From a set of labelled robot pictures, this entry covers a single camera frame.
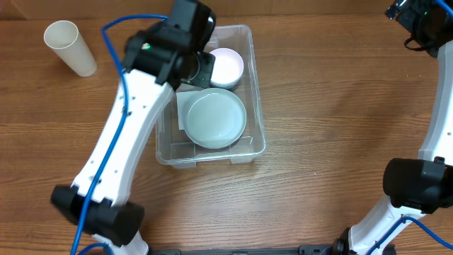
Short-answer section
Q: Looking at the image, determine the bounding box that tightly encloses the pink bowl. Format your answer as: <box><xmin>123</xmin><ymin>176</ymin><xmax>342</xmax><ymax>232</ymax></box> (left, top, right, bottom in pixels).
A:
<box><xmin>210</xmin><ymin>48</ymin><xmax>244</xmax><ymax>89</ymax></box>

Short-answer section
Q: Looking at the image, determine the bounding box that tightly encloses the grey plate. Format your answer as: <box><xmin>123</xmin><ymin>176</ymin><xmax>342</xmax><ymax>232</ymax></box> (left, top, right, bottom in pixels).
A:
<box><xmin>184</xmin><ymin>88</ymin><xmax>247</xmax><ymax>149</ymax></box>

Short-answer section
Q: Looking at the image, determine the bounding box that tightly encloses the beige cup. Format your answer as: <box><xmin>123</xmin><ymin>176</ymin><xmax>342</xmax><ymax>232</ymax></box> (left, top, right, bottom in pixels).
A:
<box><xmin>43</xmin><ymin>21</ymin><xmax>97</xmax><ymax>77</ymax></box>

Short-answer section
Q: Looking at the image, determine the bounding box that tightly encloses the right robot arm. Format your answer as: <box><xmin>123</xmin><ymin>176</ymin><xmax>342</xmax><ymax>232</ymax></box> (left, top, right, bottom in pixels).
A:
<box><xmin>323</xmin><ymin>0</ymin><xmax>452</xmax><ymax>255</ymax></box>

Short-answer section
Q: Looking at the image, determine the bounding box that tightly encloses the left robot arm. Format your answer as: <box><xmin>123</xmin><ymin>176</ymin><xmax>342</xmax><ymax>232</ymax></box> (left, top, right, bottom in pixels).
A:
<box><xmin>50</xmin><ymin>0</ymin><xmax>216</xmax><ymax>254</ymax></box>

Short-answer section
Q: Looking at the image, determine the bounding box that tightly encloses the white paper label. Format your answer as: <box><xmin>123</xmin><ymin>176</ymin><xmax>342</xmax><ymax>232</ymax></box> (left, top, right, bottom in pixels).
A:
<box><xmin>176</xmin><ymin>91</ymin><xmax>200</xmax><ymax>130</ymax></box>

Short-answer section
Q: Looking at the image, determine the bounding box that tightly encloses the clear plastic storage bin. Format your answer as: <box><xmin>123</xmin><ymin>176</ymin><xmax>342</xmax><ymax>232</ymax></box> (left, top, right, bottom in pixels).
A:
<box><xmin>156</xmin><ymin>25</ymin><xmax>266</xmax><ymax>169</ymax></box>

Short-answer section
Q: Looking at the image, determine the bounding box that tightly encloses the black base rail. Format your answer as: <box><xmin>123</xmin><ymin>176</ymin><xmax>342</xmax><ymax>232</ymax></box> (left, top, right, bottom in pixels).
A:
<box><xmin>148</xmin><ymin>244</ymin><xmax>332</xmax><ymax>255</ymax></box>

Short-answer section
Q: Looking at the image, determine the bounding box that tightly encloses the right blue cable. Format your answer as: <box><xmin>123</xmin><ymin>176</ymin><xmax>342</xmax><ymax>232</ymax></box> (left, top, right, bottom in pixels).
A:
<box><xmin>366</xmin><ymin>0</ymin><xmax>453</xmax><ymax>255</ymax></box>

